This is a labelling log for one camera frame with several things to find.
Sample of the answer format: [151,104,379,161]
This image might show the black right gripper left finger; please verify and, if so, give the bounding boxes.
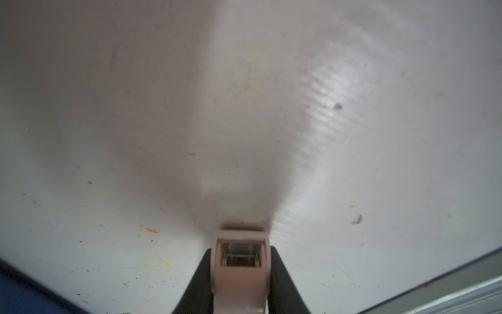
[172,249,214,314]

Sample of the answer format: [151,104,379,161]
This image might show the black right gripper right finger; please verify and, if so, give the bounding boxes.
[267,246,310,314]

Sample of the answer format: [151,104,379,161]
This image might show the blue white paper bag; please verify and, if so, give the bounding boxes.
[1,260,87,314]

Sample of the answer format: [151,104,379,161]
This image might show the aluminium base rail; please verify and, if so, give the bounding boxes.
[362,247,501,313]

